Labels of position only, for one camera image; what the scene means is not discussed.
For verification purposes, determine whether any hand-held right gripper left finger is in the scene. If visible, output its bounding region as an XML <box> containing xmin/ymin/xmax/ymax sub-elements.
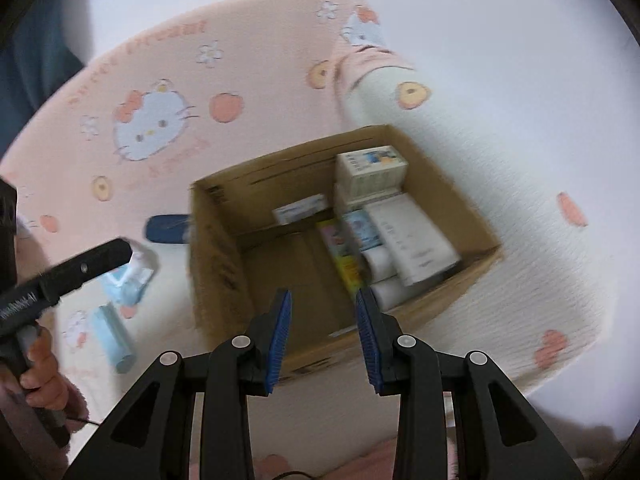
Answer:
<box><xmin>65</xmin><ymin>288</ymin><xmax>293</xmax><ymax>480</ymax></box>

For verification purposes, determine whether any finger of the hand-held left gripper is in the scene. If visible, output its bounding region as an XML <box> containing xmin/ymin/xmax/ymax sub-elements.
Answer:
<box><xmin>38</xmin><ymin>237</ymin><xmax>134</xmax><ymax>307</ymax></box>

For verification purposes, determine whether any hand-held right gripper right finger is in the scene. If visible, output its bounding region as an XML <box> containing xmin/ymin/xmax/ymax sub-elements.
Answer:
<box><xmin>355</xmin><ymin>287</ymin><xmax>584</xmax><ymax>480</ymax></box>

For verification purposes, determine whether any blue wet wipes packet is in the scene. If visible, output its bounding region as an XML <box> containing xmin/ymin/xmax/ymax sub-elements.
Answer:
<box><xmin>101</xmin><ymin>252</ymin><xmax>157</xmax><ymax>307</ymax></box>

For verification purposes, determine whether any cardboard box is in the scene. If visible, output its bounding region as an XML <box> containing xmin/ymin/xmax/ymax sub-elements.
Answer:
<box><xmin>187</xmin><ymin>124</ymin><xmax>505</xmax><ymax>386</ymax></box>

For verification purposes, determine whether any light blue case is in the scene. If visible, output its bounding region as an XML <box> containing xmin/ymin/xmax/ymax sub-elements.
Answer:
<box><xmin>92</xmin><ymin>303</ymin><xmax>136</xmax><ymax>374</ymax></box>

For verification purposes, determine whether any person's left forearm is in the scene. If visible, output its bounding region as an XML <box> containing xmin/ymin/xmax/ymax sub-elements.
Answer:
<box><xmin>62</xmin><ymin>381</ymin><xmax>90</xmax><ymax>434</ymax></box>

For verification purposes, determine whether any person's left hand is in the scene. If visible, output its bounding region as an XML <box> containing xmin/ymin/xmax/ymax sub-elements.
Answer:
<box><xmin>19</xmin><ymin>327</ymin><xmax>69</xmax><ymax>414</ymax></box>

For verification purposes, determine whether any white paper roll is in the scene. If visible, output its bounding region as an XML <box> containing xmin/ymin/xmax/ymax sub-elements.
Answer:
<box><xmin>361</xmin><ymin>246</ymin><xmax>398</xmax><ymax>283</ymax></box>
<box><xmin>371</xmin><ymin>276</ymin><xmax>416</xmax><ymax>309</ymax></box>

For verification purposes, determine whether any yellow printed box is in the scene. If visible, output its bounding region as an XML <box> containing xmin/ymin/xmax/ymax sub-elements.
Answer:
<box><xmin>316</xmin><ymin>219</ymin><xmax>372</xmax><ymax>297</ymax></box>

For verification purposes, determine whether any dark blue case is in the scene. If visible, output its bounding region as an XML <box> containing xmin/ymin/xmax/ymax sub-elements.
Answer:
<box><xmin>144</xmin><ymin>214</ymin><xmax>192</xmax><ymax>246</ymax></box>

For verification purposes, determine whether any large flat white box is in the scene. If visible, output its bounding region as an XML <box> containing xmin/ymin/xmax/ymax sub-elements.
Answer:
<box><xmin>362</xmin><ymin>193</ymin><xmax>462</xmax><ymax>287</ymax></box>

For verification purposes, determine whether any blue and white packet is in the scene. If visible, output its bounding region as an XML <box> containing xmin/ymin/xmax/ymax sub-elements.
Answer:
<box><xmin>343</xmin><ymin>209</ymin><xmax>385</xmax><ymax>252</ymax></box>

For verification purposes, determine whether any small white and blue box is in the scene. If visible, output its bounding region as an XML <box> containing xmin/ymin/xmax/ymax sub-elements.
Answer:
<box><xmin>272</xmin><ymin>194</ymin><xmax>332</xmax><ymax>226</ymax></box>

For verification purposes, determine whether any white box with blue print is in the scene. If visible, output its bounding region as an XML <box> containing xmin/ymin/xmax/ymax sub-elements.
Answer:
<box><xmin>334</xmin><ymin>145</ymin><xmax>408</xmax><ymax>202</ymax></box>

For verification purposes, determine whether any dark blue cloth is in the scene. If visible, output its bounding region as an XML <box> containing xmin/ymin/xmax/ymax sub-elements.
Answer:
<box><xmin>0</xmin><ymin>0</ymin><xmax>87</xmax><ymax>147</ymax></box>

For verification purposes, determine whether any pink and white printed blanket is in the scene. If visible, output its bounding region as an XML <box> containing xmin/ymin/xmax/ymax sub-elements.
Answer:
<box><xmin>0</xmin><ymin>0</ymin><xmax>620</xmax><ymax>480</ymax></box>

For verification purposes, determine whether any black cable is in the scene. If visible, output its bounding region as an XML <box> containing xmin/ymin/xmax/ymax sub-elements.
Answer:
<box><xmin>64</xmin><ymin>411</ymin><xmax>104</xmax><ymax>427</ymax></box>

